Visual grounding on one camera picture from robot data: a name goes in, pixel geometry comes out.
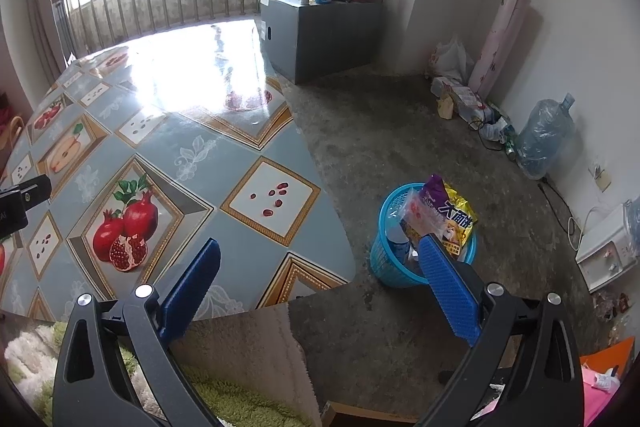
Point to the pile of crumpled packaging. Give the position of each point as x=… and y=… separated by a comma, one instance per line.
x=465, y=99

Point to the white appliance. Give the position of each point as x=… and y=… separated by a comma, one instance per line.
x=605, y=247

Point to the pink sheet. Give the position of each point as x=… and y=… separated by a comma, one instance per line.
x=595, y=399

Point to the white plastic bag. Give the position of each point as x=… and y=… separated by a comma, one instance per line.
x=450, y=57

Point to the grey curtain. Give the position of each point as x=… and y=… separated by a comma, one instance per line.
x=45, y=7

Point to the pink patterned roll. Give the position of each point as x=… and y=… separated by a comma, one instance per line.
x=500, y=47

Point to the orange sheet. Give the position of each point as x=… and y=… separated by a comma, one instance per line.
x=607, y=354

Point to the brown cardboard piece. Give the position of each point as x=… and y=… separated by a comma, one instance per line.
x=360, y=414

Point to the purple yellow noodle packet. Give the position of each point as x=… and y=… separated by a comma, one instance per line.
x=450, y=212

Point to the grey cabinet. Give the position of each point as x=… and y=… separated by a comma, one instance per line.
x=325, y=42

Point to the pink white packet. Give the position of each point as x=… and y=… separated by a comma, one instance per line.
x=420, y=214

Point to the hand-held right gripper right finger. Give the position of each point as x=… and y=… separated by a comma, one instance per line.
x=450, y=292

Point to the fluffy white green garment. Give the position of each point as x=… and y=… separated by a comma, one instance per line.
x=30, y=352

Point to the wall socket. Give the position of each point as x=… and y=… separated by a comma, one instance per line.
x=600, y=177

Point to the beige cloth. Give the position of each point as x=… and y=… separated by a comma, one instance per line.
x=250, y=347

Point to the fruit print tablecloth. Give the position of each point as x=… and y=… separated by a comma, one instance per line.
x=210, y=187

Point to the clear water jug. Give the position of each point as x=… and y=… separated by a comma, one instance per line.
x=542, y=137

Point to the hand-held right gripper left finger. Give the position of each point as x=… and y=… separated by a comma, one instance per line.
x=195, y=282

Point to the brown floor scraps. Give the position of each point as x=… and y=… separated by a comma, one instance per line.
x=612, y=306

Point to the blue plastic basket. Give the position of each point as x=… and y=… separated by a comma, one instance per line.
x=390, y=267

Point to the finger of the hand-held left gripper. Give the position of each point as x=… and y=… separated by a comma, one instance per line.
x=30, y=191

